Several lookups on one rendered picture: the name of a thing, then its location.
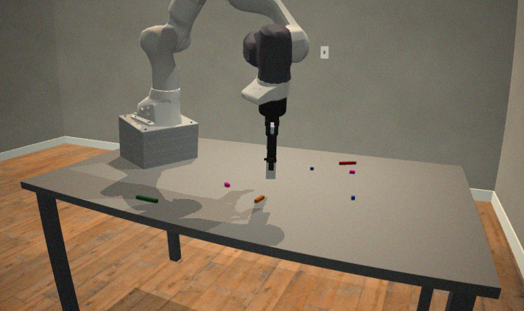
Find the green rod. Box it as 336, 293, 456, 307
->
136, 195, 158, 203

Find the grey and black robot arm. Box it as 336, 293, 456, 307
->
131, 0, 310, 127

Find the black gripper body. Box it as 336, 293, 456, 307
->
259, 97, 287, 126

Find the orange rod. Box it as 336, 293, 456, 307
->
254, 195, 265, 203

